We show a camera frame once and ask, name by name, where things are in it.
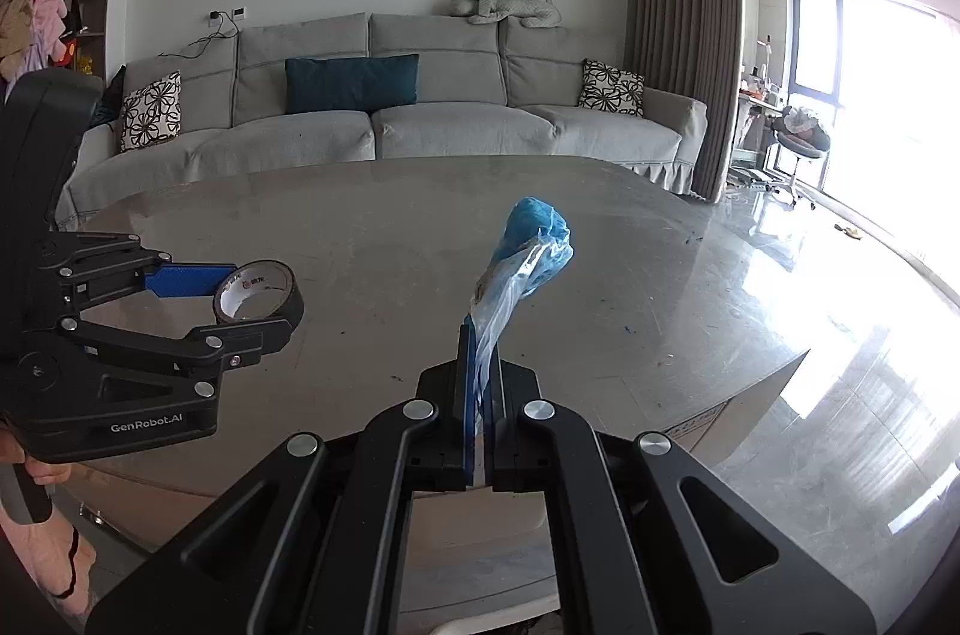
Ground grey brown curtain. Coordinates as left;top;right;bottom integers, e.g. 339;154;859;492
626;0;743;202

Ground floral black white pillow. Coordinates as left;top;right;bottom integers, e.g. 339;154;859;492
577;59;646;117
120;71;182;154

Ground grey plush toy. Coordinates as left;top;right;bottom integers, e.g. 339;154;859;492
450;0;562;30

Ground person's left hand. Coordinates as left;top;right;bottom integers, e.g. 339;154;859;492
0;421;74;487

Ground teal rectangular pillow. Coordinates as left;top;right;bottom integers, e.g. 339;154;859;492
285;53;421;115

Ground grey fabric sofa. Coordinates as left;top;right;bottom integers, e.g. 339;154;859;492
56;12;708;231

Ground beige coffee table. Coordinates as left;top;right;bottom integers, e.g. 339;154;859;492
56;155;811;606

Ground white cluttered desk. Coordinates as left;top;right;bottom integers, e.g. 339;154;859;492
731;35;785;186

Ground person's pink clothing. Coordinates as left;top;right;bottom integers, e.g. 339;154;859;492
0;500;98;598

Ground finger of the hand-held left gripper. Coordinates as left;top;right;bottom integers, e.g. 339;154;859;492
34;230;241;312
56;316;293;396

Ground hanging clothes bundle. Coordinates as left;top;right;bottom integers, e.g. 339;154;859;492
0;0;68;81

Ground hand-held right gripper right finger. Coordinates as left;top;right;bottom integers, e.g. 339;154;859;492
484;363;878;635

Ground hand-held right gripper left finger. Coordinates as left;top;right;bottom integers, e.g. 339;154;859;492
86;320;481;635

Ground plastic bag with blue cloth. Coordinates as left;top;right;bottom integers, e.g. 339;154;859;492
461;196;575;381

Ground swivel chair with clothes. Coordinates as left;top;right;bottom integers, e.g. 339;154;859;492
765;106;833;208

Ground black charger cable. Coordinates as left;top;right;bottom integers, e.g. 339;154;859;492
157;12;241;58

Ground large balcony window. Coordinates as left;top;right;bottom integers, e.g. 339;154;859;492
787;0;960;246

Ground black tape roll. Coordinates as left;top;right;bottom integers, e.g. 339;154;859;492
213;260;305;336

